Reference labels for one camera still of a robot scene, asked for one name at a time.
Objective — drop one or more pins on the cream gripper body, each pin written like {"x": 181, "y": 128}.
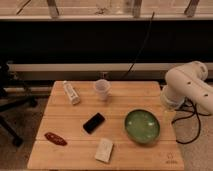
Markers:
{"x": 168, "y": 114}

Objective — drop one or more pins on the red pepper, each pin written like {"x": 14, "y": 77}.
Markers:
{"x": 55, "y": 139}

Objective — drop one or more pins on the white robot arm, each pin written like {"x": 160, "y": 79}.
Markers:
{"x": 187, "y": 81}

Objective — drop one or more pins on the green bowl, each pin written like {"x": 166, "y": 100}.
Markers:
{"x": 142, "y": 126}

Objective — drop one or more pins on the black rectangular phone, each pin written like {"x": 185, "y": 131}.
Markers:
{"x": 93, "y": 123}

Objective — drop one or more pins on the white tube bottle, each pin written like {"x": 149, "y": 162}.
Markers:
{"x": 71, "y": 93}

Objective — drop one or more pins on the black office chair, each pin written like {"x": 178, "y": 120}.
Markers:
{"x": 5, "y": 77}

